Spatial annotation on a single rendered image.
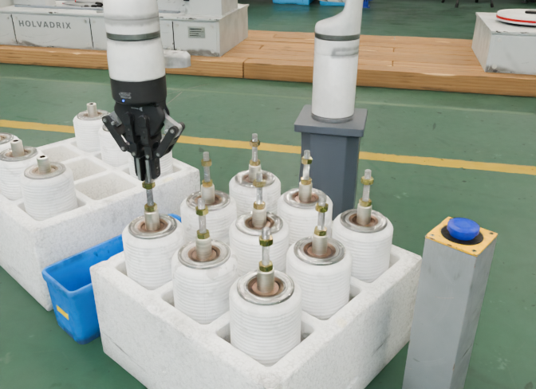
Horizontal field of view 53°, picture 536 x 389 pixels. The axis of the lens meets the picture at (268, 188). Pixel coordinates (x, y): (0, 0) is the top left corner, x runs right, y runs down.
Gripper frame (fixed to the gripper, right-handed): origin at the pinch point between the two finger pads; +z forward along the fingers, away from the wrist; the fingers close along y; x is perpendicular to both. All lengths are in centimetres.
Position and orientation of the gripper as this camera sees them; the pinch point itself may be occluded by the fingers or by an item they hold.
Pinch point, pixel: (147, 168)
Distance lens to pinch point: 82.5
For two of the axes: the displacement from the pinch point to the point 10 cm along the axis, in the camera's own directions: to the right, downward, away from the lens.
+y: 9.2, 1.8, -3.5
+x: 3.9, -4.1, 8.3
